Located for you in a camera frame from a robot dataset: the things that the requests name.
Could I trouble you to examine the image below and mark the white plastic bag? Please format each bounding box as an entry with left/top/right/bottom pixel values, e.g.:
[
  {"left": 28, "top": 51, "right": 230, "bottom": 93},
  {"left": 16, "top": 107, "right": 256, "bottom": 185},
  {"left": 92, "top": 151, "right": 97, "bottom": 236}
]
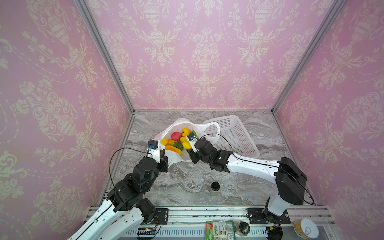
[{"left": 158, "top": 117, "right": 222, "bottom": 167}]

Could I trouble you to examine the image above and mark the yellow toy corn fruit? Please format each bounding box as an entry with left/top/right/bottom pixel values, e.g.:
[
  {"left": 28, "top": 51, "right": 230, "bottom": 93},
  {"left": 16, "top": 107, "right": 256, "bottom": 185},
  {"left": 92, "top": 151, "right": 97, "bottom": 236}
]
[{"left": 180, "top": 137, "right": 192, "bottom": 150}]

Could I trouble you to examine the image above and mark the long yellow toy fruit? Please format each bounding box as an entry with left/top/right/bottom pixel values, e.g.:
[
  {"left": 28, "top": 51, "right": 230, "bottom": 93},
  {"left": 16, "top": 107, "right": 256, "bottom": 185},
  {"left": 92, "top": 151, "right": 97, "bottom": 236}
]
[{"left": 165, "top": 145, "right": 182, "bottom": 156}]

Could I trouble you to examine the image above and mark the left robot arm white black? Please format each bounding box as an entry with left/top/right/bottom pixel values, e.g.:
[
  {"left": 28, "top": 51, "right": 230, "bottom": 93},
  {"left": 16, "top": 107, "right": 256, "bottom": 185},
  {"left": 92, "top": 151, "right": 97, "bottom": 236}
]
[{"left": 70, "top": 148, "right": 169, "bottom": 240}]

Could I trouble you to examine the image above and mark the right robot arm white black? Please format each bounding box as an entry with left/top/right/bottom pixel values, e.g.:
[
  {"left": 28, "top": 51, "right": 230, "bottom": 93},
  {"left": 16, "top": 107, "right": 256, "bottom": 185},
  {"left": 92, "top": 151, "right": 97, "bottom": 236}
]
[{"left": 189, "top": 138, "right": 307, "bottom": 224}]

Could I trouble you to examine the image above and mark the yellow orange toy fruit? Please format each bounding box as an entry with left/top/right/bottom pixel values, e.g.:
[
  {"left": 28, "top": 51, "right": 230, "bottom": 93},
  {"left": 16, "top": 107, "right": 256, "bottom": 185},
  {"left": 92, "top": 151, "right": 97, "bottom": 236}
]
[{"left": 181, "top": 128, "right": 192, "bottom": 137}]

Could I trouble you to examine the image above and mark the small black cylinder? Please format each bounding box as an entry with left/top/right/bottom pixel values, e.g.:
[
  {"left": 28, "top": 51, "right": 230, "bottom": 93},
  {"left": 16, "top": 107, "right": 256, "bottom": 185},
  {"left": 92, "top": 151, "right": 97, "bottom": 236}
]
[{"left": 210, "top": 182, "right": 220, "bottom": 193}]

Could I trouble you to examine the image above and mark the white perforated plastic basket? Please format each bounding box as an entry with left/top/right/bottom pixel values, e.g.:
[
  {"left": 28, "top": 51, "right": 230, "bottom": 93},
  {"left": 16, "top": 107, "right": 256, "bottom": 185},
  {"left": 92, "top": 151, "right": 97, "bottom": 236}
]
[{"left": 203, "top": 115, "right": 260, "bottom": 159}]

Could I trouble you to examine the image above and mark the green toy pepper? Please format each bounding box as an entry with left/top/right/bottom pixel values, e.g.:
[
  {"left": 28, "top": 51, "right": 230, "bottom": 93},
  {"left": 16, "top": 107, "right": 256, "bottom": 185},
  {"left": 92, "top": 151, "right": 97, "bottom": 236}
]
[{"left": 192, "top": 130, "right": 199, "bottom": 140}]

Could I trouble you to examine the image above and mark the orange green toy mango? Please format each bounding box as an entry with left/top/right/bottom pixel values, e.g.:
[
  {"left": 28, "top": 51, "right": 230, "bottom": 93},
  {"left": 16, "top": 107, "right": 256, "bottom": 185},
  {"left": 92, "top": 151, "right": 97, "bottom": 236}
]
[{"left": 167, "top": 140, "right": 184, "bottom": 151}]

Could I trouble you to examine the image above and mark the red toy apple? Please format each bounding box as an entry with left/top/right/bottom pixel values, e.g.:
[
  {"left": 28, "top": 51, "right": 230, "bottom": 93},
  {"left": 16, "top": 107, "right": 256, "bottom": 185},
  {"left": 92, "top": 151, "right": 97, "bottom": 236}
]
[{"left": 171, "top": 132, "right": 182, "bottom": 142}]

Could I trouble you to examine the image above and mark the green snack packet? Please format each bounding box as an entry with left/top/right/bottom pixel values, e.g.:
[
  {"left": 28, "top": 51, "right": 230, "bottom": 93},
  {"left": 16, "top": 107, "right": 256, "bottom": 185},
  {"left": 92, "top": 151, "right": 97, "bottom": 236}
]
[{"left": 205, "top": 221, "right": 236, "bottom": 240}]

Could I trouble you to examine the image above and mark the dark lidded jar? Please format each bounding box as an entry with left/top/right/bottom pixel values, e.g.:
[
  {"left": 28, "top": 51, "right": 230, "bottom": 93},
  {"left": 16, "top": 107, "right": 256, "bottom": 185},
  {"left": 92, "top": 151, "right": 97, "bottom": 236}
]
[{"left": 236, "top": 221, "right": 251, "bottom": 237}]

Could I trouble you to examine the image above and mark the yellow tin can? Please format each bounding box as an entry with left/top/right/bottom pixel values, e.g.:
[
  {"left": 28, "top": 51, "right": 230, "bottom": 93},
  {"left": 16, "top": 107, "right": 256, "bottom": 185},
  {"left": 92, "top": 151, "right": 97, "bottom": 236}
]
[{"left": 294, "top": 219, "right": 320, "bottom": 240}]

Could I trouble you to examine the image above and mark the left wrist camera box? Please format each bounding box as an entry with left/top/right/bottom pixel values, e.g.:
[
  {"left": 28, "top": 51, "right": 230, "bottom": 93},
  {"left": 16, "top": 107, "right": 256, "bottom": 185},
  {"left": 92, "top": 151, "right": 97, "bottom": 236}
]
[{"left": 147, "top": 140, "right": 161, "bottom": 164}]

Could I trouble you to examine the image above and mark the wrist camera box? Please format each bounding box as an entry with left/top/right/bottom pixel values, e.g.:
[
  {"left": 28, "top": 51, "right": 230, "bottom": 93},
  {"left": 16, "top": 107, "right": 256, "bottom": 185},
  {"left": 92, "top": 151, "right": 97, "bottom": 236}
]
[
  {"left": 187, "top": 133, "right": 198, "bottom": 153},
  {"left": 147, "top": 140, "right": 161, "bottom": 164}
]

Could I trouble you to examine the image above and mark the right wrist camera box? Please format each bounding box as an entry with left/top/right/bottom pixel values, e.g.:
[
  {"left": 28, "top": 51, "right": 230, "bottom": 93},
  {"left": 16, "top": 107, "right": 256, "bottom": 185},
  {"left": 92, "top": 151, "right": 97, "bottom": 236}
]
[{"left": 187, "top": 133, "right": 198, "bottom": 153}]

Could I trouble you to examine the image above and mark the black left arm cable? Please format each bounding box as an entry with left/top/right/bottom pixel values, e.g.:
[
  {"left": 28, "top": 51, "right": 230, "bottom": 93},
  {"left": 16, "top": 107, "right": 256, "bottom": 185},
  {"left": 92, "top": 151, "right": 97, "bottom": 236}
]
[{"left": 108, "top": 146, "right": 154, "bottom": 193}]

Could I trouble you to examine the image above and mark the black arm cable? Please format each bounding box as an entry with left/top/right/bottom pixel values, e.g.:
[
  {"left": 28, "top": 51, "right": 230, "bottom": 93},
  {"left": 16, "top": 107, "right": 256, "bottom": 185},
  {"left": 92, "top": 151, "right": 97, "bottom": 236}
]
[
  {"left": 108, "top": 146, "right": 154, "bottom": 193},
  {"left": 198, "top": 133, "right": 316, "bottom": 206}
]

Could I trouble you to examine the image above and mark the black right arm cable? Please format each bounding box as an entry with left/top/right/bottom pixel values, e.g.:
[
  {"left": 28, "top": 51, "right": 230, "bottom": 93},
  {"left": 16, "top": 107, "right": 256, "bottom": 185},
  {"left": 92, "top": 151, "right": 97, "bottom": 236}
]
[{"left": 198, "top": 133, "right": 316, "bottom": 206}]

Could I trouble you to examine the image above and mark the silver left corner post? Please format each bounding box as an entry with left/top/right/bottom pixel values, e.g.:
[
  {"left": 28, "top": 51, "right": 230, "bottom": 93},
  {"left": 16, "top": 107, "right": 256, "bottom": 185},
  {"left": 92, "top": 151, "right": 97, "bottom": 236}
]
[{"left": 74, "top": 0, "right": 135, "bottom": 116}]

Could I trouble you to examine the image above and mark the silver corner post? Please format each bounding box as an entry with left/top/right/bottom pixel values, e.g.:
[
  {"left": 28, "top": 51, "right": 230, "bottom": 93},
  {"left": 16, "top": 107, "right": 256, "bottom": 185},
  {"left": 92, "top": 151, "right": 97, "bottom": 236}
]
[
  {"left": 74, "top": 0, "right": 135, "bottom": 116},
  {"left": 271, "top": 0, "right": 347, "bottom": 116}
]

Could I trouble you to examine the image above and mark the silver right corner post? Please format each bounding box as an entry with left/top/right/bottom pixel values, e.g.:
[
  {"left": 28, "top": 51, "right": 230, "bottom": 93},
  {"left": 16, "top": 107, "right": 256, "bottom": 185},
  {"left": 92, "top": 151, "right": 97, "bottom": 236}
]
[{"left": 271, "top": 0, "right": 347, "bottom": 116}]

